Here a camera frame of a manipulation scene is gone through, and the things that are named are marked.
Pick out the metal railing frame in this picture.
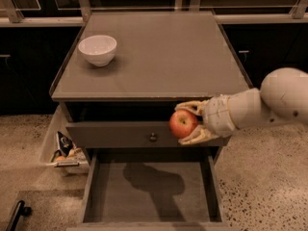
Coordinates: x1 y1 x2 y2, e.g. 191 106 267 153
0 0 308 27

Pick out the grey drawer cabinet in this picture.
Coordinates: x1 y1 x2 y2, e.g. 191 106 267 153
48 11 256 231

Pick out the red apple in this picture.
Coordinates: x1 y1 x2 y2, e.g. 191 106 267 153
169 110 198 139

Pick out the closed top drawer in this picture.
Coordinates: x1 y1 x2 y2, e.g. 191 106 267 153
65 119 239 149

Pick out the white ceramic bowl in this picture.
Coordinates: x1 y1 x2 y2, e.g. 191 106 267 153
78 35 117 66

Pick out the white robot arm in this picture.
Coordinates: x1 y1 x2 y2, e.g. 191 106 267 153
176 67 308 145

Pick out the open middle drawer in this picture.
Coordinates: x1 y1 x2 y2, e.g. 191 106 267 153
66 148 238 231

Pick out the left cabinet handle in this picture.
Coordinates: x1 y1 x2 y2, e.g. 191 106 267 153
0 54 11 59

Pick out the black handle bottom left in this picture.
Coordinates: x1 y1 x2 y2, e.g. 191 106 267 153
5 200 32 231

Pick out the round metal drawer knob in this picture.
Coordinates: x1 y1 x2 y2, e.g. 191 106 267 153
149 133 158 142

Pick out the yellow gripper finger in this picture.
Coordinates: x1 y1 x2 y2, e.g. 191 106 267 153
174 100 208 116
178 125 218 145

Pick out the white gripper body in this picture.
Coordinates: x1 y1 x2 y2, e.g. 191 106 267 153
202 95 238 138

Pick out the snack bag in bin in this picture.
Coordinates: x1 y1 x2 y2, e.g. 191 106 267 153
56 131 74 157

